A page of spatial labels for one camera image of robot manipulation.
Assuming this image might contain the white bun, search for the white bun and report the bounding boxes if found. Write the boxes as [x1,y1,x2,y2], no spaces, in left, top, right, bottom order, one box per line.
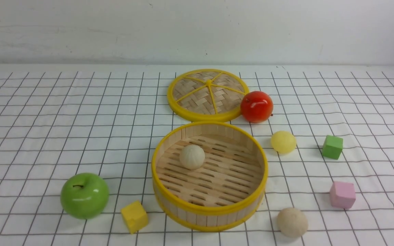
[276,207,308,238]
[179,145,206,170]

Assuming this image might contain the yellow bun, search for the yellow bun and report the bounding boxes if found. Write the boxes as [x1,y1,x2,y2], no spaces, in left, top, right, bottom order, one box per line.
[270,131,297,154]

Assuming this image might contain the woven bamboo steamer lid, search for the woven bamboo steamer lid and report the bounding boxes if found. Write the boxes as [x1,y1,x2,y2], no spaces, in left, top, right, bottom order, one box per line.
[166,69,250,122]

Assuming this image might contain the bamboo steamer tray yellow rim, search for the bamboo steamer tray yellow rim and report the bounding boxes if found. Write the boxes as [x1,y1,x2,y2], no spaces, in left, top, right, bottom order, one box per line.
[151,121,268,232]

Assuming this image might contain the red tomato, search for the red tomato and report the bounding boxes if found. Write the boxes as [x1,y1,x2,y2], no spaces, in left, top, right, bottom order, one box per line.
[240,91,274,123]

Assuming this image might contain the yellow cube block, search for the yellow cube block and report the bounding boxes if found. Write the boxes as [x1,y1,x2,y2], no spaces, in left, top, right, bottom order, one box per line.
[120,201,149,234]

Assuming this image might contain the green apple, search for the green apple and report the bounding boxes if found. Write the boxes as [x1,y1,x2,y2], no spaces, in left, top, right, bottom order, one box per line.
[60,173,109,220]

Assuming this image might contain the green cube block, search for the green cube block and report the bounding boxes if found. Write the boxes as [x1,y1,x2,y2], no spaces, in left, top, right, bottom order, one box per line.
[321,135,343,160]

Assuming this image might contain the white grid-pattern tablecloth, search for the white grid-pattern tablecloth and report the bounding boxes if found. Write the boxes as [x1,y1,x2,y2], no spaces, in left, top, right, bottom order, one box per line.
[0,65,394,246]

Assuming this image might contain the pink cube block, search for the pink cube block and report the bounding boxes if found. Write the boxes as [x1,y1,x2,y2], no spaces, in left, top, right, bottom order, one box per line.
[329,181,356,209]

